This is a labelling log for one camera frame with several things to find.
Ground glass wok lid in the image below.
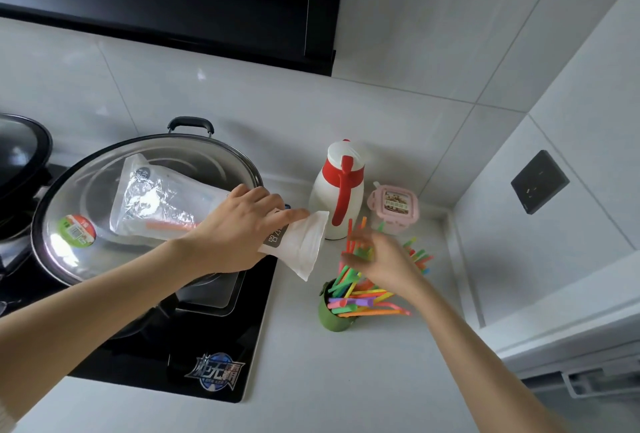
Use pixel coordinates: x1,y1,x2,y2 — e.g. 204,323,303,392
31,133,265,288

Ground person's right forearm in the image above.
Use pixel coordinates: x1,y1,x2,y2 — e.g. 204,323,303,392
404,282,576,433

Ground bunch of colourful straws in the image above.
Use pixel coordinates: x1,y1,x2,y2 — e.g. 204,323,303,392
327,235,435,319

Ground person's left forearm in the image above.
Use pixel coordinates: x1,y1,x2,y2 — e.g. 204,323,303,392
0,237,201,424

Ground white and red thermos jug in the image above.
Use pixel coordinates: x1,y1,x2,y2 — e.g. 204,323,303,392
308,139,367,241

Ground green cup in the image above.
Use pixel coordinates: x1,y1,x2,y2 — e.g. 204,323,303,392
318,279,362,332

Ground black wall socket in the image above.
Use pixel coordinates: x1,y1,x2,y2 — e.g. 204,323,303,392
510,149,571,215

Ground steel wok with black handle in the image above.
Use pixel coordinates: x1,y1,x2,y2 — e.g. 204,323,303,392
31,116,266,319

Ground clear plastic bag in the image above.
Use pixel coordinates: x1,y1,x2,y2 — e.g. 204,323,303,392
109,153,330,282

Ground pink food container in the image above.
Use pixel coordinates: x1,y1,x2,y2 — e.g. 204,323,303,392
367,181,422,235

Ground person's left hand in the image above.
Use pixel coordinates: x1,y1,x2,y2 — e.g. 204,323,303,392
172,183,311,274

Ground black glass cooktop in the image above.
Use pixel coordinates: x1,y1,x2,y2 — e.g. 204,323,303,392
0,162,279,404

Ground grey window frame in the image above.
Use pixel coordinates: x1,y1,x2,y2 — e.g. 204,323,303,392
515,343,640,401

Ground person's right hand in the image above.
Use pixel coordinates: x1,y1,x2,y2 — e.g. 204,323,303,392
342,225,427,299

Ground round green and red sticker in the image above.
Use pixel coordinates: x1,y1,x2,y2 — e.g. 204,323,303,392
58,213,97,249

